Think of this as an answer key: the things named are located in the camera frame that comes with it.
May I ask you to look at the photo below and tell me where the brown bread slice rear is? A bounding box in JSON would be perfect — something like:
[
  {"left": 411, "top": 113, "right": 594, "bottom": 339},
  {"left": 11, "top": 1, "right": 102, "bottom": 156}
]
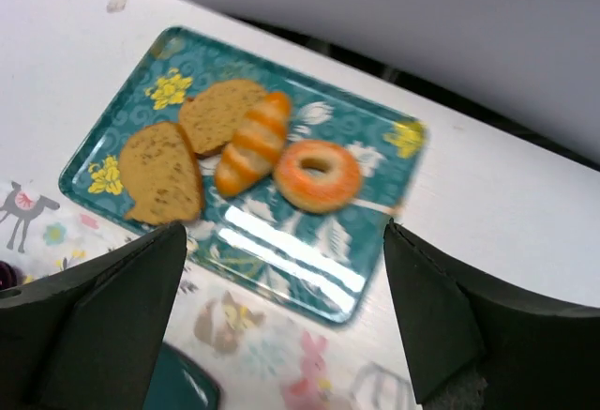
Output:
[{"left": 178, "top": 79, "right": 267, "bottom": 157}]

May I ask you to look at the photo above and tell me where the teal floral serving tray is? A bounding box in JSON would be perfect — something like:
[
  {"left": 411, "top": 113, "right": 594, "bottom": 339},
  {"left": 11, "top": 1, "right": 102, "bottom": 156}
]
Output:
[{"left": 59, "top": 26, "right": 427, "bottom": 325}]

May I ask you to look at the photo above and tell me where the striped orange bread roll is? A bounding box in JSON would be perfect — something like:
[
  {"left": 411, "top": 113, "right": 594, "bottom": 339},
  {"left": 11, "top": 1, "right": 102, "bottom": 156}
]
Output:
[{"left": 214, "top": 91, "right": 293, "bottom": 198}]

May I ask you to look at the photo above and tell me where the brown bread slice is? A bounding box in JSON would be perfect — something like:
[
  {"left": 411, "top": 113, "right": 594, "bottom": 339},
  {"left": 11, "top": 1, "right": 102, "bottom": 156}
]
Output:
[
  {"left": 118, "top": 122, "right": 204, "bottom": 226},
  {"left": 178, "top": 79, "right": 267, "bottom": 157}
]

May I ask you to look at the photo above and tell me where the dark teal square plate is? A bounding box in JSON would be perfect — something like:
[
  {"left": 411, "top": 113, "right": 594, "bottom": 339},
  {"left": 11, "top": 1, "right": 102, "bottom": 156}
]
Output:
[{"left": 142, "top": 343, "right": 221, "bottom": 410}]

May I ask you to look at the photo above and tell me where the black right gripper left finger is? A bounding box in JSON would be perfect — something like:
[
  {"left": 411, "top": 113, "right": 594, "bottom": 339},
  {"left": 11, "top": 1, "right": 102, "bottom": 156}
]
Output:
[{"left": 1, "top": 222, "right": 187, "bottom": 409}]

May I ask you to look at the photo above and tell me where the orange glazed bagel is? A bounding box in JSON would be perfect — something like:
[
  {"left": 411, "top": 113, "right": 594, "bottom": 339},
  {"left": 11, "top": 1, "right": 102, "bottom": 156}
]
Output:
[{"left": 273, "top": 140, "right": 363, "bottom": 214}]

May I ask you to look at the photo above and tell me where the animal print placemat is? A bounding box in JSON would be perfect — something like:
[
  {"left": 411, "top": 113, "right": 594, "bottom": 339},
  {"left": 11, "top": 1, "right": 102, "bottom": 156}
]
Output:
[{"left": 1, "top": 181, "right": 416, "bottom": 409}]

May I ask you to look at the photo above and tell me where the brown bread slice front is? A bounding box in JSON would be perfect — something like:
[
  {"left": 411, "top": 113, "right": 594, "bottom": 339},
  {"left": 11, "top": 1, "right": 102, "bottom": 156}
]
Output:
[{"left": 118, "top": 122, "right": 204, "bottom": 226}]

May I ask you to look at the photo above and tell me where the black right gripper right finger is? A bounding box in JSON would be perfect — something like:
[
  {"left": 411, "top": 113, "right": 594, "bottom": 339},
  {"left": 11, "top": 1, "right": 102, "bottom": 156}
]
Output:
[{"left": 383, "top": 222, "right": 599, "bottom": 409}]

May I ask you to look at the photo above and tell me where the iridescent purple spoon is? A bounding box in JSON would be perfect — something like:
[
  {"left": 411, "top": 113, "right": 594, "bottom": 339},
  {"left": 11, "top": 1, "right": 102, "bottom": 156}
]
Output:
[{"left": 0, "top": 261, "right": 19, "bottom": 290}]

